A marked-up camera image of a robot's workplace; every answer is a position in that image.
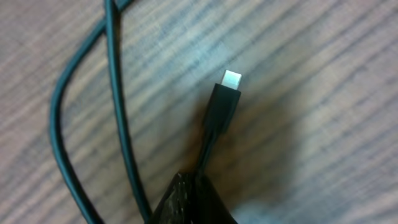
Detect black usb charger cable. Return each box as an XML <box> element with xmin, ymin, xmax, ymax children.
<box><xmin>49</xmin><ymin>0</ymin><xmax>243</xmax><ymax>224</ymax></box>

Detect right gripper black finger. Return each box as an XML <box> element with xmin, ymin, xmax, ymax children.
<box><xmin>148</xmin><ymin>172</ymin><xmax>236</xmax><ymax>224</ymax></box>

